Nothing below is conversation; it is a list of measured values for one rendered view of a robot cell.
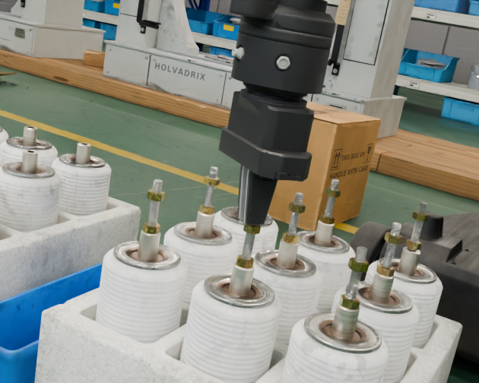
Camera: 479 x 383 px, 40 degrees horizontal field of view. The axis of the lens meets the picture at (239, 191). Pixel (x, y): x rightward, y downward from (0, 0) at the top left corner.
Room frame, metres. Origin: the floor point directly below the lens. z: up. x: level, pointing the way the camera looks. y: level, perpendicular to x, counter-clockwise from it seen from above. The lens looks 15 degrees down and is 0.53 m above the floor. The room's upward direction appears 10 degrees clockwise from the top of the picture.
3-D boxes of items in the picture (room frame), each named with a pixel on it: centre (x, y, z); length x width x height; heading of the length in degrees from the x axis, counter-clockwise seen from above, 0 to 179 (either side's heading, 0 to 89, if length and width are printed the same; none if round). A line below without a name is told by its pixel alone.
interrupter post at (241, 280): (0.64, -0.02, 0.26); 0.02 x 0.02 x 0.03
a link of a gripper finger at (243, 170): (0.65, -0.01, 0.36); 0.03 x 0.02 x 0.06; 118
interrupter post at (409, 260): (0.80, -0.23, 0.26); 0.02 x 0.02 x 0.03
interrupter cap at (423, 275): (0.80, -0.23, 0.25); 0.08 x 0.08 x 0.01
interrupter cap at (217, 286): (0.64, -0.02, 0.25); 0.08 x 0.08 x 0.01
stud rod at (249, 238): (0.64, -0.02, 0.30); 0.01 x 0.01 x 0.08
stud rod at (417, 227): (0.80, -0.23, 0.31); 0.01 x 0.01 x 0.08
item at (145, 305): (0.69, 0.09, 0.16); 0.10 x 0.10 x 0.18
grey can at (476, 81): (5.30, -1.69, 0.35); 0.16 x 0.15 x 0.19; 61
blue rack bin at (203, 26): (6.67, 0.62, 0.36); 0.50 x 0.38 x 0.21; 152
